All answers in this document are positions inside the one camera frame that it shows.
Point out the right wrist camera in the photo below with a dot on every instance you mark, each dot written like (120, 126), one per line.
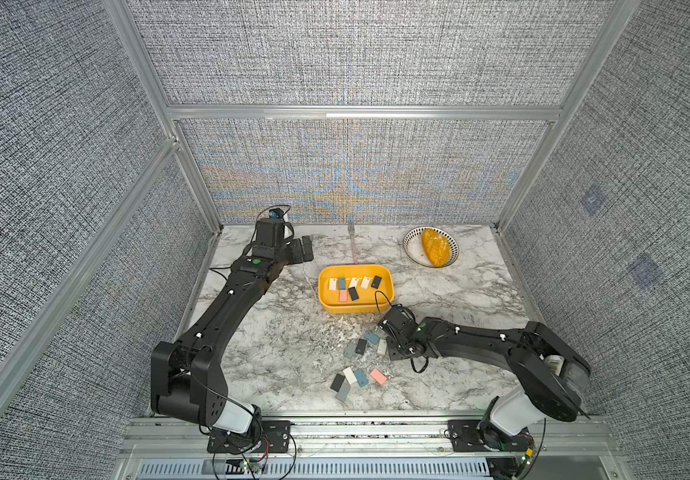
(399, 323)

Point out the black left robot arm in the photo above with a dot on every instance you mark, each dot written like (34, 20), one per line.
(187, 381)

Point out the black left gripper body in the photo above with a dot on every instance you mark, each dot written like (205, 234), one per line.
(292, 252)

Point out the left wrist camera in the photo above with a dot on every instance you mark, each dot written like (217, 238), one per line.
(273, 228)

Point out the yellow plastic storage box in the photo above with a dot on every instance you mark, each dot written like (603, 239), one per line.
(370, 301)

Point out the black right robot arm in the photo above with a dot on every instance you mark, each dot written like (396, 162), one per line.
(552, 376)

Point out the white patterned plate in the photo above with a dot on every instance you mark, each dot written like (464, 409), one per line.
(413, 247)

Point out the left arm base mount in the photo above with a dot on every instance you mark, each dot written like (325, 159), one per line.
(270, 436)

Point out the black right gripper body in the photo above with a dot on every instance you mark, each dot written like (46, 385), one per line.
(397, 350)

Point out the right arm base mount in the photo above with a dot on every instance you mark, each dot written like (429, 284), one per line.
(480, 435)

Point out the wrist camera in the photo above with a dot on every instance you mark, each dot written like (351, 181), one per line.
(399, 323)
(273, 228)

